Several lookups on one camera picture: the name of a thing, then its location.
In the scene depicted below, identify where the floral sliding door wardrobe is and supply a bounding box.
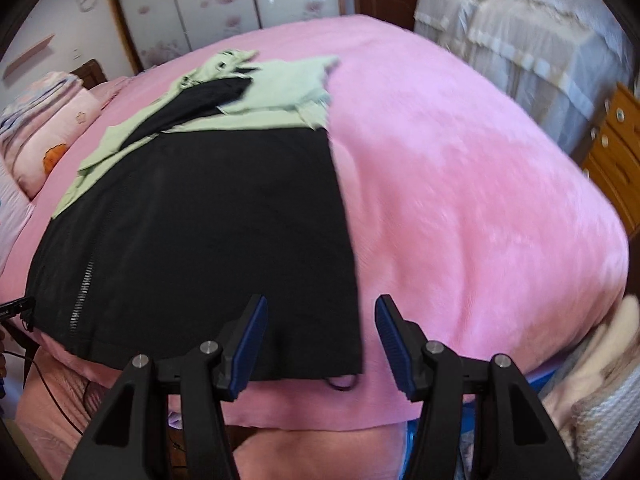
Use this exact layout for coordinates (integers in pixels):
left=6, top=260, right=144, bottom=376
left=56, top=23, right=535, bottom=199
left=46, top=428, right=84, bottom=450
left=102, top=0, right=358, bottom=73

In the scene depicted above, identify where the lace covered furniture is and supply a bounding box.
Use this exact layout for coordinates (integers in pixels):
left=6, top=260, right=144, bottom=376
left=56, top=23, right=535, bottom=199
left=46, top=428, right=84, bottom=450
left=414, top=0, right=633, bottom=156

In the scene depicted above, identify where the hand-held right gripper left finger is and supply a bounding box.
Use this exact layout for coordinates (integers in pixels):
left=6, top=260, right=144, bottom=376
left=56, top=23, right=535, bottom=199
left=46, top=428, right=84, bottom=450
left=61, top=294, right=269, bottom=480

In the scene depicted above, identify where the pink bed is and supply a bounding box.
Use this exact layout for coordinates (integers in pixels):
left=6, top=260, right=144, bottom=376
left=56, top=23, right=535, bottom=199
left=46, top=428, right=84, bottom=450
left=0, top=14, right=630, bottom=480

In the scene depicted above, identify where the folded floral blanket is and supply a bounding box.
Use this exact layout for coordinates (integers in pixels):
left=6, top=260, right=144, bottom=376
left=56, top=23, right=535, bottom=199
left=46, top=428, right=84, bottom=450
left=0, top=71, right=83, bottom=136

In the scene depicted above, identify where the pink wall shelf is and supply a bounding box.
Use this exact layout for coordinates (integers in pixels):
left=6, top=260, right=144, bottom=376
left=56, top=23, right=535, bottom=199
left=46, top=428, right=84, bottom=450
left=2, top=34, right=56, bottom=81

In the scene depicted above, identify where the plain pink pillow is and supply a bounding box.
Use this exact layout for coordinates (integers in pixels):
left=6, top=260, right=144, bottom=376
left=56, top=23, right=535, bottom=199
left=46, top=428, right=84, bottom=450
left=97, top=77, right=132, bottom=111

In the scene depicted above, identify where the green and black hooded jacket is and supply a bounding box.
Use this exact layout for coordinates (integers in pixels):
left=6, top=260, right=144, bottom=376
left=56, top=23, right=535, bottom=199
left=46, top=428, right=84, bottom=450
left=25, top=49, right=364, bottom=391

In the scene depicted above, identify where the dark wooden headboard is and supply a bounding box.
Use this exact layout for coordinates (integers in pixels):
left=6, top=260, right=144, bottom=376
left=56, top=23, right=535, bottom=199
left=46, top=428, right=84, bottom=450
left=70, top=59, right=110, bottom=86

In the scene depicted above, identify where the white knit blanket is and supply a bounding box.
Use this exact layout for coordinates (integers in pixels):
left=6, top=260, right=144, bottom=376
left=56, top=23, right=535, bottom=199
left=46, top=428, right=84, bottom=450
left=542, top=294, right=640, bottom=480

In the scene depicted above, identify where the wooden drawer cabinet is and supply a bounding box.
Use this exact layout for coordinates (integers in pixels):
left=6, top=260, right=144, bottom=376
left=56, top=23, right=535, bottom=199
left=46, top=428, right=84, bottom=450
left=580, top=82, right=640, bottom=241

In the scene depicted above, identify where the black cable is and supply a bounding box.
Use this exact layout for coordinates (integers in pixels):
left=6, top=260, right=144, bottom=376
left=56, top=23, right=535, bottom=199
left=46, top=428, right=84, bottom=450
left=0, top=320, right=88, bottom=438

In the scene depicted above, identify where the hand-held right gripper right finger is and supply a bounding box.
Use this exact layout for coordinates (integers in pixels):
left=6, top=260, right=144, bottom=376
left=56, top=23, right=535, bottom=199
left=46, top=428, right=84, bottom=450
left=375, top=294, right=581, bottom=480

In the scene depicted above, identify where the pink pillow with shell print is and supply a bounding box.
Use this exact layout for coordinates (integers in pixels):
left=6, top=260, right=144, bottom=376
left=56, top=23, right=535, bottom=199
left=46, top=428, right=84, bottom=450
left=2, top=87, right=103, bottom=198

